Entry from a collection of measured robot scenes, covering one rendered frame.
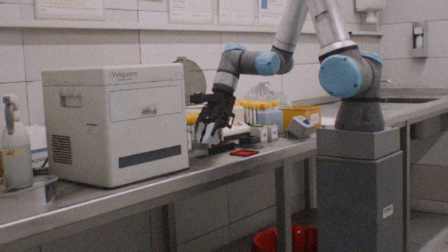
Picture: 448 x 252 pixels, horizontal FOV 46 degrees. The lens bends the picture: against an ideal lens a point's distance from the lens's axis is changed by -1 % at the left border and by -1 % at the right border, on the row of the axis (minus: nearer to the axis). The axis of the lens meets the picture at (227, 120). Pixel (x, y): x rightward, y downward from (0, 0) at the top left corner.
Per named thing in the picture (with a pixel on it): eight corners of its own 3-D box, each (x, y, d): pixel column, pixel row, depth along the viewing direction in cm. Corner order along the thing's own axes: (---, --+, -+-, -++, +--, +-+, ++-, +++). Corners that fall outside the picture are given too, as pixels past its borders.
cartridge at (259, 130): (260, 145, 187) (260, 126, 186) (250, 143, 190) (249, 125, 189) (267, 143, 190) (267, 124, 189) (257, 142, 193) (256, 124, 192)
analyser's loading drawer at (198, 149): (158, 169, 142) (157, 150, 142) (141, 166, 146) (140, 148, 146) (208, 156, 158) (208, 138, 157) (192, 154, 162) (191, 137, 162)
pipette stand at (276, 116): (269, 139, 199) (267, 113, 198) (255, 138, 204) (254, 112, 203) (286, 136, 206) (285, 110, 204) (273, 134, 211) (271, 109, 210)
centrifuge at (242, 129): (213, 143, 196) (212, 110, 194) (166, 136, 218) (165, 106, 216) (260, 135, 211) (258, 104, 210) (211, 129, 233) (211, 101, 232)
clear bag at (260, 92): (264, 122, 250) (263, 83, 248) (231, 122, 258) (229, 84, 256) (283, 116, 273) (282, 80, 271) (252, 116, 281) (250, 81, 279)
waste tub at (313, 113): (308, 134, 207) (307, 108, 206) (278, 133, 215) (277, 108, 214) (322, 129, 218) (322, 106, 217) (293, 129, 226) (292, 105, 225)
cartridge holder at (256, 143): (255, 148, 179) (255, 138, 179) (234, 147, 185) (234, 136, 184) (264, 146, 183) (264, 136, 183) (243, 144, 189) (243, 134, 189)
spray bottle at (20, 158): (13, 193, 129) (4, 94, 127) (-5, 189, 135) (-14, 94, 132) (43, 186, 136) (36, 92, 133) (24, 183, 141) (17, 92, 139)
